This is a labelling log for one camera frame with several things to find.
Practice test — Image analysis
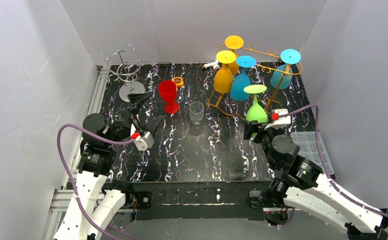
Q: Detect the green plastic wine glass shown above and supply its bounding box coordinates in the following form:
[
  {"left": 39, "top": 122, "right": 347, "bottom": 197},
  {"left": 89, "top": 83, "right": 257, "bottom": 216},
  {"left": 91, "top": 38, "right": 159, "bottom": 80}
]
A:
[{"left": 243, "top": 84, "right": 268, "bottom": 123}]

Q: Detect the silver round glass rack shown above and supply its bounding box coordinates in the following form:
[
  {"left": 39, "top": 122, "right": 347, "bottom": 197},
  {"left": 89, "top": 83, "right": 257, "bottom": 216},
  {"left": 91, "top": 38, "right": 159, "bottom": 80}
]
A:
[{"left": 102, "top": 44, "right": 146, "bottom": 103}]

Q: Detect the clear glass tumbler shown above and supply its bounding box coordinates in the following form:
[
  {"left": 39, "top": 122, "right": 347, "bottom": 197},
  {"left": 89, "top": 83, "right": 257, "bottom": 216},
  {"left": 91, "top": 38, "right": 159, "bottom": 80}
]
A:
[{"left": 189, "top": 101, "right": 204, "bottom": 126}]

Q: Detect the teal wine glass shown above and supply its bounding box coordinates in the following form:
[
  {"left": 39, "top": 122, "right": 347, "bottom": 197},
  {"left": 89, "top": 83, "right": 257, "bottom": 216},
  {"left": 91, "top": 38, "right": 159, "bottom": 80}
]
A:
[{"left": 230, "top": 55, "right": 257, "bottom": 101}]

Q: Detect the gold wire glass rack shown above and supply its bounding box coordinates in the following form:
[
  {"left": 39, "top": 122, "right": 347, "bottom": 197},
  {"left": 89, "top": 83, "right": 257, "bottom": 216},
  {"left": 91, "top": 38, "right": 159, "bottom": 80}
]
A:
[{"left": 206, "top": 35, "right": 303, "bottom": 122}]

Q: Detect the blue wine glass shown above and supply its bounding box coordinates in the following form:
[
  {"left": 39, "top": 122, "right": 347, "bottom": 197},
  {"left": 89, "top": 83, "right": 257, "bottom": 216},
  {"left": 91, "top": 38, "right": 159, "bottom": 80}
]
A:
[{"left": 270, "top": 48, "right": 301, "bottom": 90}]

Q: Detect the orange wine glass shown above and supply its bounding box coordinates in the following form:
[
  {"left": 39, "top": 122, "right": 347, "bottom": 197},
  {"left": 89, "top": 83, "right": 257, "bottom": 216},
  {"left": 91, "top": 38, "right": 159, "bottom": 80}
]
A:
[
  {"left": 225, "top": 35, "right": 244, "bottom": 75},
  {"left": 213, "top": 50, "right": 237, "bottom": 94}
]

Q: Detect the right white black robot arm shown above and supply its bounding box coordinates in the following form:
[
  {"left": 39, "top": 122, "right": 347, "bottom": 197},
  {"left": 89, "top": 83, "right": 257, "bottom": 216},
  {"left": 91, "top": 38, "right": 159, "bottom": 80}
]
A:
[{"left": 243, "top": 120, "right": 388, "bottom": 240}]

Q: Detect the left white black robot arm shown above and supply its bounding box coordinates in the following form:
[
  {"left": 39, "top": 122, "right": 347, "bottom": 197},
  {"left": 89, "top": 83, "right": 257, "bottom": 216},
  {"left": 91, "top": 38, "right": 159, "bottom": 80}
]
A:
[{"left": 53, "top": 91, "right": 163, "bottom": 240}]

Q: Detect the red plastic wine glass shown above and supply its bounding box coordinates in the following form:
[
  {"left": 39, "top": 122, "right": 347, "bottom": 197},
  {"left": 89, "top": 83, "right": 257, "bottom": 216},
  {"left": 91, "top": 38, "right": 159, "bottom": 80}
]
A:
[{"left": 158, "top": 80, "right": 179, "bottom": 114}]

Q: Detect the clear plastic parts box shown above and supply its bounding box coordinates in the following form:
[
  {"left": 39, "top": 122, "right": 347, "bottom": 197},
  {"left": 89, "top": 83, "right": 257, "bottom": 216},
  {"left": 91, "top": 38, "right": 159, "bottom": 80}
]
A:
[{"left": 290, "top": 131, "right": 336, "bottom": 180}]

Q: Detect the white small fitting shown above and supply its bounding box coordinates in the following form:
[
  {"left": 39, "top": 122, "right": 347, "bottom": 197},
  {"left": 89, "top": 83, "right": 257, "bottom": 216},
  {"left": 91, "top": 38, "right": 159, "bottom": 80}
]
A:
[{"left": 202, "top": 59, "right": 220, "bottom": 71}]

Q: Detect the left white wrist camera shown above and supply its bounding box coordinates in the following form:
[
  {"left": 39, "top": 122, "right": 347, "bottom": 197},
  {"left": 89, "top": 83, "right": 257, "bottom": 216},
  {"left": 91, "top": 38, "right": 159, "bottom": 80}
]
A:
[{"left": 131, "top": 131, "right": 155, "bottom": 151}]

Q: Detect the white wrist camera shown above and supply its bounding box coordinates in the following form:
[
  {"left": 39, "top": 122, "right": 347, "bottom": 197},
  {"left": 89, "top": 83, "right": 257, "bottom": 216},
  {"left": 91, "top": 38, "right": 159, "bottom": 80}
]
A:
[
  {"left": 131, "top": 131, "right": 155, "bottom": 151},
  {"left": 264, "top": 108, "right": 292, "bottom": 130}
]

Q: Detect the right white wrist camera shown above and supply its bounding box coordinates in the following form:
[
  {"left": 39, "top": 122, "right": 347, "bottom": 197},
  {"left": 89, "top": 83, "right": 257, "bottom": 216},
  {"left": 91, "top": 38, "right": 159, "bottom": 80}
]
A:
[{"left": 264, "top": 108, "right": 292, "bottom": 130}]

